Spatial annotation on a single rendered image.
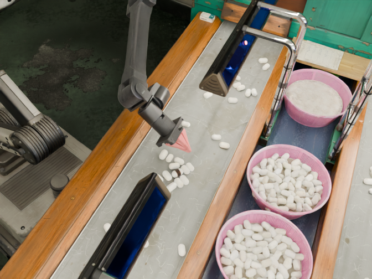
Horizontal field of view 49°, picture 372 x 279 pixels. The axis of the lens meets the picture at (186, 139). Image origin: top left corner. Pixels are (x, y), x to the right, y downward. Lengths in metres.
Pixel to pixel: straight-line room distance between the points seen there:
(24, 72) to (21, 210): 1.43
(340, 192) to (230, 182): 0.34
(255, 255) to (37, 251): 0.59
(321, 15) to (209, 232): 1.05
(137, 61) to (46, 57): 1.77
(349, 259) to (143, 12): 0.97
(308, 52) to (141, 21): 0.76
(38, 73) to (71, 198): 1.69
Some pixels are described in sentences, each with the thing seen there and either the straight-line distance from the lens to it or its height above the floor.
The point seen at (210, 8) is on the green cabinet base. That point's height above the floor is 0.79.
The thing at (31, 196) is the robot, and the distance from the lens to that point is 1.65.
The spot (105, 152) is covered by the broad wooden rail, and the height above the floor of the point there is 0.76.
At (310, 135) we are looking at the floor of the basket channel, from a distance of 1.62.
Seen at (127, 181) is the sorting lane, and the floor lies 0.74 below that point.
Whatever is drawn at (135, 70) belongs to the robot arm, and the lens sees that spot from 1.22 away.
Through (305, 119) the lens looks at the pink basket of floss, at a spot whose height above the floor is 0.72.
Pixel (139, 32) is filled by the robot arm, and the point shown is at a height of 1.05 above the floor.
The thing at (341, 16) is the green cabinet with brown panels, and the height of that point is 0.92.
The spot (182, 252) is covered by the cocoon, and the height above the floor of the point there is 0.76.
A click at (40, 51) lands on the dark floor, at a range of 3.04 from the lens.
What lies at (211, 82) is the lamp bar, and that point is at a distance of 1.11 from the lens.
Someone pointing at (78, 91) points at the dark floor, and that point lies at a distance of 2.68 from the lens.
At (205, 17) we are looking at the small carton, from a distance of 1.90.
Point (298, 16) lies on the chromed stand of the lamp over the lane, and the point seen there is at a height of 1.11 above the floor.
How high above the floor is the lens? 1.81
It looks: 50 degrees down
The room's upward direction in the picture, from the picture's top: 6 degrees clockwise
